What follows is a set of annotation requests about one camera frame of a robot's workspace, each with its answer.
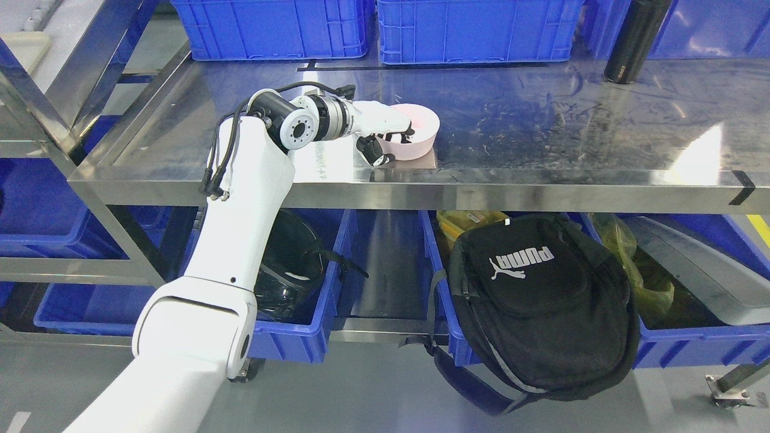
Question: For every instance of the black helmet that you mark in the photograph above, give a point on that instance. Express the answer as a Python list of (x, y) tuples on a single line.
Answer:
[(293, 270)]

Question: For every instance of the blue crate top left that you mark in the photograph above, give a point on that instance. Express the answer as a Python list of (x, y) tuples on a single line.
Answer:
[(276, 30)]

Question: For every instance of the blue bin behind backpack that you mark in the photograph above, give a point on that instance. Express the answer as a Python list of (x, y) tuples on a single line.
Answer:
[(659, 347)]

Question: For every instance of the pink bowl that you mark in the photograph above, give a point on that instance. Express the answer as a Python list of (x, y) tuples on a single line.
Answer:
[(425, 124)]

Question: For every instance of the steel shelf rack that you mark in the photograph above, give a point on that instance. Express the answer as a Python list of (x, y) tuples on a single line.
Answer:
[(690, 136)]

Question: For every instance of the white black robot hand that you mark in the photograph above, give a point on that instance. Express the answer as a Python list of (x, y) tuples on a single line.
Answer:
[(368, 120)]

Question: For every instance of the yellow package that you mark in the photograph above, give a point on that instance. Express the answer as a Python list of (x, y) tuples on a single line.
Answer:
[(453, 223)]

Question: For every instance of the grey plastic lid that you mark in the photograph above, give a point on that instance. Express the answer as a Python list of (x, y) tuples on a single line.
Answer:
[(734, 294)]

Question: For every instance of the cream tray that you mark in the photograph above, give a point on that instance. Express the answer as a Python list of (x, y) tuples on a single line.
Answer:
[(29, 48)]

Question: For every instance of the blue crate top middle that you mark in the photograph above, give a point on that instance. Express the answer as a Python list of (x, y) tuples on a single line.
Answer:
[(476, 32)]

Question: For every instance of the black water bottle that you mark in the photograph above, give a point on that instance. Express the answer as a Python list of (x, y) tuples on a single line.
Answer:
[(641, 25)]

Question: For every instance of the blue crate top right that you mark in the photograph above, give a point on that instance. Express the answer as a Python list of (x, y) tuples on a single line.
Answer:
[(691, 29)]

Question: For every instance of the blue bin far left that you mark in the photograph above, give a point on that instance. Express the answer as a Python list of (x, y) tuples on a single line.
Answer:
[(42, 217)]

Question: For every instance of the black Puma backpack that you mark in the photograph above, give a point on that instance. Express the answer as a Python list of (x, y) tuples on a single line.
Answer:
[(548, 309)]

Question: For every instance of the blue bin with helmet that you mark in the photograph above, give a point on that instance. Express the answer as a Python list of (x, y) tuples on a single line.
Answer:
[(307, 342)]

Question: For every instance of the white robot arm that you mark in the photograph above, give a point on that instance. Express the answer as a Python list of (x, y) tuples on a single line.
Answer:
[(193, 334)]

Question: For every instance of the yellow plastic bag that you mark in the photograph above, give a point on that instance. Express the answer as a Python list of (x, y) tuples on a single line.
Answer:
[(652, 287)]

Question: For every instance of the blue bin lower left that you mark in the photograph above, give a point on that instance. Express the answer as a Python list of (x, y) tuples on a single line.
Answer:
[(86, 309)]

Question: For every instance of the blue crate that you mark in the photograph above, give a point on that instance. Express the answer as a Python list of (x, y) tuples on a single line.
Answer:
[(691, 29), (476, 32), (276, 30)]

